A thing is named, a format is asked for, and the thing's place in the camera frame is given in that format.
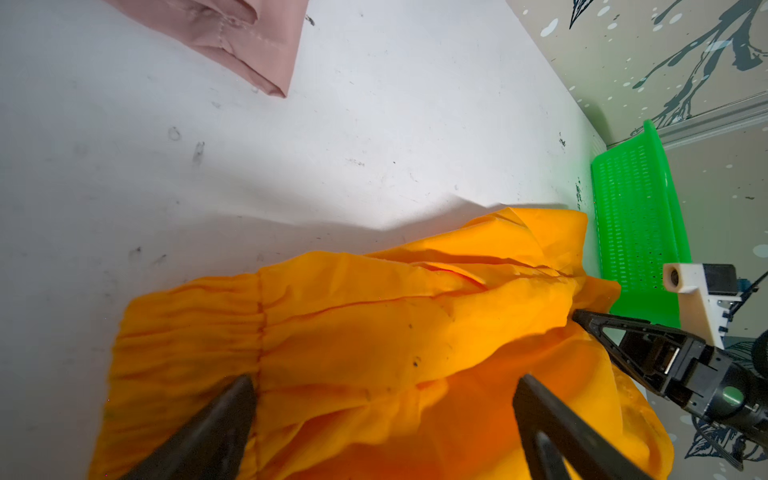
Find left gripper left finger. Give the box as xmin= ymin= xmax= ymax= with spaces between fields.
xmin=123 ymin=375 xmax=257 ymax=480

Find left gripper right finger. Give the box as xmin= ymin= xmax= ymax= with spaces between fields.
xmin=512 ymin=374 xmax=648 ymax=480

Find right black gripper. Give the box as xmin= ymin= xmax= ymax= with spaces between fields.
xmin=572 ymin=310 xmax=756 ymax=423

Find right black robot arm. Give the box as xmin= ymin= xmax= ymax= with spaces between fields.
xmin=572 ymin=310 xmax=767 ymax=447

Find pink shorts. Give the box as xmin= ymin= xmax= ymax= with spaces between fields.
xmin=110 ymin=0 xmax=308 ymax=98

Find orange shorts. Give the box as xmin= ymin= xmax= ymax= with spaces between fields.
xmin=89 ymin=208 xmax=674 ymax=479

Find green plastic basket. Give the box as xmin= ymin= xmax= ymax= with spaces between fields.
xmin=591 ymin=120 xmax=692 ymax=328

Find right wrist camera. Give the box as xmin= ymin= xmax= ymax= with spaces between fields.
xmin=663 ymin=263 xmax=742 ymax=349

